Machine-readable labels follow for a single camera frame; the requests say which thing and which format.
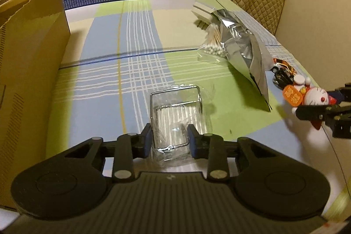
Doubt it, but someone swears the silver foil bag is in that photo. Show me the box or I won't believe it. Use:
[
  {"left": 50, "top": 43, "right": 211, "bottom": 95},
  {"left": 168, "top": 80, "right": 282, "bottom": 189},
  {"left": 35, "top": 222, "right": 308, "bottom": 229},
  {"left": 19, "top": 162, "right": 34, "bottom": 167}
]
[{"left": 211, "top": 9, "right": 274, "bottom": 112}]

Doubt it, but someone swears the plaid bed sheet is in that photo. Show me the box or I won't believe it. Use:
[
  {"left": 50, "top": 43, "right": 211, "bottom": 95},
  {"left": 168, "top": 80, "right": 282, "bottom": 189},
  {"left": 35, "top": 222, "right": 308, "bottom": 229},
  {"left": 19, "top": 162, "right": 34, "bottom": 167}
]
[{"left": 46, "top": 0, "right": 350, "bottom": 219}]

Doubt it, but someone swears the brown cardboard box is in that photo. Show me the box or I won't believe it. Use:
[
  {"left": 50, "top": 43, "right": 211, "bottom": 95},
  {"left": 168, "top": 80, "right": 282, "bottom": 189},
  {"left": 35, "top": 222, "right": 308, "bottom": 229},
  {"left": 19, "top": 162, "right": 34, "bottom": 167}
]
[{"left": 1, "top": 0, "right": 70, "bottom": 209}]

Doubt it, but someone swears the cotton swabs bag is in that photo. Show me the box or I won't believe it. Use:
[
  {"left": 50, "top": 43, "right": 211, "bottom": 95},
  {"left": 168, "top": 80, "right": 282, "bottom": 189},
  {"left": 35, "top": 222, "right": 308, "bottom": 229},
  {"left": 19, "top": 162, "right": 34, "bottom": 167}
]
[{"left": 197, "top": 23, "right": 227, "bottom": 64}]

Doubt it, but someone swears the red toy car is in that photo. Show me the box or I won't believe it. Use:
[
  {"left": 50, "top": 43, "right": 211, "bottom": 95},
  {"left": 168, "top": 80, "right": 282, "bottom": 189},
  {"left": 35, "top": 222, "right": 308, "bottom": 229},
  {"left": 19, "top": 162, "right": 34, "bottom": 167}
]
[{"left": 271, "top": 58, "right": 297, "bottom": 90}]

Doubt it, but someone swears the Doraemon figure toy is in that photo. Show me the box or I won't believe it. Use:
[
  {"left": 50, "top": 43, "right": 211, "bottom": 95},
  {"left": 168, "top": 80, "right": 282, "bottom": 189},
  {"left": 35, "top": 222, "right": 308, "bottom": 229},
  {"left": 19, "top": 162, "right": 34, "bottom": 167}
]
[{"left": 283, "top": 74, "right": 337, "bottom": 116}]

